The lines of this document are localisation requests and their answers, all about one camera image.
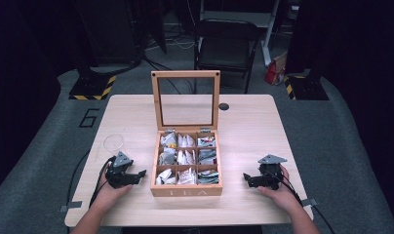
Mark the stack of white red tea bags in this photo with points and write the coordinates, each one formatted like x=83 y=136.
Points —
x=187 y=177

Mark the grey tape strip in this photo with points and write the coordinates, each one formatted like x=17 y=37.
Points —
x=310 y=202
x=71 y=205

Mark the stack of grey tea bags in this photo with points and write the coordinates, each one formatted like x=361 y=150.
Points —
x=167 y=157

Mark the wooden tea box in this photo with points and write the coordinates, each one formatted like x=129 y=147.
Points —
x=186 y=191

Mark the person's left hand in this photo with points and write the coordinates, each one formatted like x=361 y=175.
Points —
x=110 y=195

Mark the black folding chair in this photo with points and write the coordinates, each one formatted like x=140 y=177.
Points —
x=226 y=52

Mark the red paper bag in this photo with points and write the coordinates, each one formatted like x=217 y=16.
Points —
x=274 y=71

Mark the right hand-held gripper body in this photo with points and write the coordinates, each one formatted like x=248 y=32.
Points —
x=270 y=170

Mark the stack of teal tea bags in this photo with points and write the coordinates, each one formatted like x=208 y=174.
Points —
x=208 y=177
x=207 y=156
x=206 y=141

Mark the person's right hand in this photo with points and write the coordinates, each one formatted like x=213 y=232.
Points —
x=283 y=195

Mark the black curtain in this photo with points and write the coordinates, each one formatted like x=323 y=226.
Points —
x=364 y=81
x=19 y=97

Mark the clear glass cup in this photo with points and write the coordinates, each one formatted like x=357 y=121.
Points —
x=113 y=144

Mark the yellow black striped stand base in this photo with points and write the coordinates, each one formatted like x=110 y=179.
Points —
x=307 y=89
x=92 y=87

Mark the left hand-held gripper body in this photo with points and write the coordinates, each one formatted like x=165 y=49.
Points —
x=119 y=169

